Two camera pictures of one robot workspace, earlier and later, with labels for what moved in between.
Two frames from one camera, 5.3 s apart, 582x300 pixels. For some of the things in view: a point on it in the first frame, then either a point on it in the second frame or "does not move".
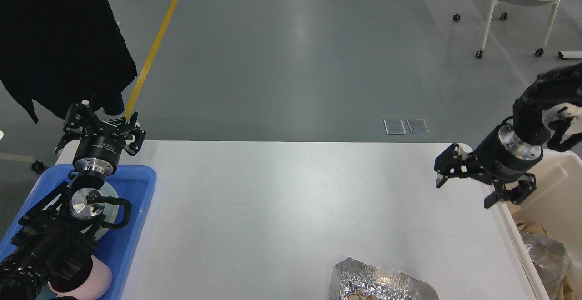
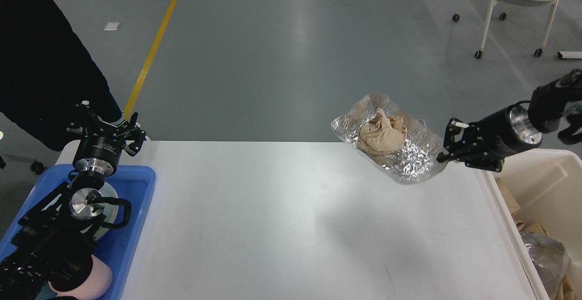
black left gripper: x=100 y=153 does not move
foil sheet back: x=551 y=260 does not move
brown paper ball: x=359 y=295 -> x=382 y=135
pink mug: x=92 y=282 does not move
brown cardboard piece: x=524 y=227 does not move
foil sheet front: x=350 y=275 -> x=415 y=161
